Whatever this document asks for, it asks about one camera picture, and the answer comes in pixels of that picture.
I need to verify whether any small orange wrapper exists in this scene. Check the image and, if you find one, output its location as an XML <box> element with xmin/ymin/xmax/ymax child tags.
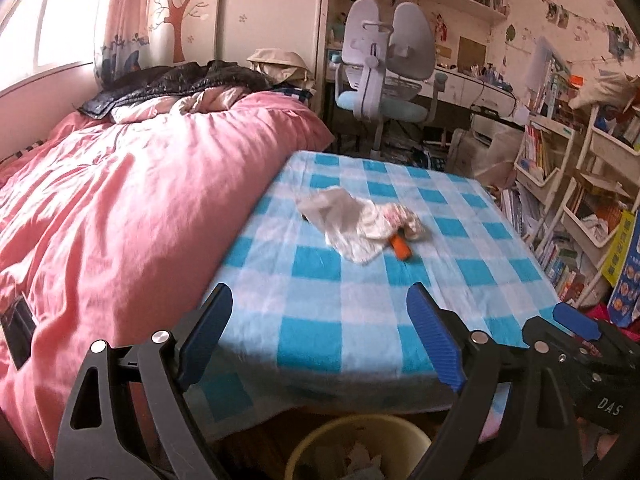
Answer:
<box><xmin>389</xmin><ymin>235</ymin><xmax>413</xmax><ymax>261</ymax></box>

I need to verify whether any white printer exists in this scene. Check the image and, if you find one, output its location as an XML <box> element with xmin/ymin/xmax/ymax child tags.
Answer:
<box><xmin>470</xmin><ymin>112</ymin><xmax>523</xmax><ymax>141</ymax></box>

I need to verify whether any pink printed curtain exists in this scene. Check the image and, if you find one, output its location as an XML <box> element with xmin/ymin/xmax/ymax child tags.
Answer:
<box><xmin>92</xmin><ymin>0</ymin><xmax>156</xmax><ymax>83</ymax></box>

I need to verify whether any beige pillow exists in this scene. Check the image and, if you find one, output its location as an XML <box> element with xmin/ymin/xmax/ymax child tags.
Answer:
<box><xmin>246</xmin><ymin>48</ymin><xmax>313</xmax><ymax>83</ymax></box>

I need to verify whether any pile of papers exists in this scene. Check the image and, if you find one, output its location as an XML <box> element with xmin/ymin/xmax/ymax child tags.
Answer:
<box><xmin>385</xmin><ymin>135</ymin><xmax>448</xmax><ymax>168</ymax></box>

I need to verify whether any string of hanging photos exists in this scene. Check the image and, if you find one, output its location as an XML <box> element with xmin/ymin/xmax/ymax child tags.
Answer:
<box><xmin>505</xmin><ymin>0</ymin><xmax>640</xmax><ymax>66</ymax></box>

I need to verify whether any tall white book rack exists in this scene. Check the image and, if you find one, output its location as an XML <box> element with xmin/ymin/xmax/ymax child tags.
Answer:
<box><xmin>537</xmin><ymin>105</ymin><xmax>640</xmax><ymax>306</ymax></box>

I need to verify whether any row of upright books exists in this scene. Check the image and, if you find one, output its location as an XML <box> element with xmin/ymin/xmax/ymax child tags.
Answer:
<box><xmin>525</xmin><ymin>37</ymin><xmax>573</xmax><ymax>118</ymax></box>

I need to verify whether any brown cork board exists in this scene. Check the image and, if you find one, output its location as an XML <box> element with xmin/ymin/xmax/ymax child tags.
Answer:
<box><xmin>457</xmin><ymin>36</ymin><xmax>487</xmax><ymax>71</ymax></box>

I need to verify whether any black puffy jacket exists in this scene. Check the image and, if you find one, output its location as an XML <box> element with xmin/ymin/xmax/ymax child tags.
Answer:
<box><xmin>80</xmin><ymin>60</ymin><xmax>273</xmax><ymax>120</ymax></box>

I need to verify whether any white drawer cabinet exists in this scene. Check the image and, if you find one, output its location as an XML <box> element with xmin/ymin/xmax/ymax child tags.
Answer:
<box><xmin>447</xmin><ymin>127</ymin><xmax>521</xmax><ymax>181</ymax></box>

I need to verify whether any blue white checkered tablecloth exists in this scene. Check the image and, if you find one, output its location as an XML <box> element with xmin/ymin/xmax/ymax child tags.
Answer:
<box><xmin>197</xmin><ymin>150</ymin><xmax>571</xmax><ymax>436</ymax></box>

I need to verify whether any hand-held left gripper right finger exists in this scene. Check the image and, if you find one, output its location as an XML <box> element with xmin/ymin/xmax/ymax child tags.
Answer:
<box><xmin>405</xmin><ymin>283</ymin><xmax>585</xmax><ymax>480</ymax></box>

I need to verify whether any beige cloth bag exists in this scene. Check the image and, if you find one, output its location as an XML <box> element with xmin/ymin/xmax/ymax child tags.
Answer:
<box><xmin>570</xmin><ymin>71</ymin><xmax>640</xmax><ymax>111</ymax></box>

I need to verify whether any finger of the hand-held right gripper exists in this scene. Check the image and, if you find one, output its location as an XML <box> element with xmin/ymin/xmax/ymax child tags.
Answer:
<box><xmin>522</xmin><ymin>302</ymin><xmax>621</xmax><ymax>358</ymax></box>

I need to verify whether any pink duvet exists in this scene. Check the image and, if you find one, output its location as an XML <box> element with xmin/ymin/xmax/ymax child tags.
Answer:
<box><xmin>0</xmin><ymin>87</ymin><xmax>335</xmax><ymax>471</ymax></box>

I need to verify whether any blue plaid pillow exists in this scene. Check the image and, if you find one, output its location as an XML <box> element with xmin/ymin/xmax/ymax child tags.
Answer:
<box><xmin>275</xmin><ymin>85</ymin><xmax>313</xmax><ymax>102</ymax></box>

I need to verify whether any window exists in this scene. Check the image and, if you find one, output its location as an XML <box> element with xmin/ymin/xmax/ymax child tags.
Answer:
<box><xmin>0</xmin><ymin>0</ymin><xmax>118</xmax><ymax>93</ymax></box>

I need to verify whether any grey blue desk chair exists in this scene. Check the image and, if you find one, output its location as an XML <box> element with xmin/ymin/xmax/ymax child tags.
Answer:
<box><xmin>334</xmin><ymin>0</ymin><xmax>447</xmax><ymax>158</ymax></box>

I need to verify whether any white wardrobe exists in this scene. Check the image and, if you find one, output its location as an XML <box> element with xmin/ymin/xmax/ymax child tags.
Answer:
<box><xmin>145</xmin><ymin>0</ymin><xmax>331</xmax><ymax>106</ymax></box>

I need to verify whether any white desk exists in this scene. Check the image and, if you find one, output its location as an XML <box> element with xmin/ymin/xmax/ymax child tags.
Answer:
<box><xmin>325</xmin><ymin>47</ymin><xmax>518</xmax><ymax>116</ymax></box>

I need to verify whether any small white book rack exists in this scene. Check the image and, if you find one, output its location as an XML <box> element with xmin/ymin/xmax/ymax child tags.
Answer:
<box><xmin>500</xmin><ymin>115</ymin><xmax>576</xmax><ymax>261</ymax></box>

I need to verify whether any beige trash bin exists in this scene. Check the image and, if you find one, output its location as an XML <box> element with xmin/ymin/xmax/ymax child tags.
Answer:
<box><xmin>285</xmin><ymin>414</ymin><xmax>433</xmax><ymax>480</ymax></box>

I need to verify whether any blue yellow box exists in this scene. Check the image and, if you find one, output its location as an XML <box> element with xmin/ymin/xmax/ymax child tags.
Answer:
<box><xmin>600</xmin><ymin>210</ymin><xmax>640</xmax><ymax>323</ymax></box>

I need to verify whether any black rectangular object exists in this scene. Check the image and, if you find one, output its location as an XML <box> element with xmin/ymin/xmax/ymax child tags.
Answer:
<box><xmin>0</xmin><ymin>297</ymin><xmax>38</xmax><ymax>371</ymax></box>

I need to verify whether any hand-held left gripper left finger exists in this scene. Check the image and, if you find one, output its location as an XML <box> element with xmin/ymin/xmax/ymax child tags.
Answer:
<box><xmin>52</xmin><ymin>283</ymin><xmax>234</xmax><ymax>480</ymax></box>

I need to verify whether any white disposable glove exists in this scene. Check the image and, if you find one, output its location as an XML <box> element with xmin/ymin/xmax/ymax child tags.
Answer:
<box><xmin>296</xmin><ymin>186</ymin><xmax>396</xmax><ymax>266</ymax></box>

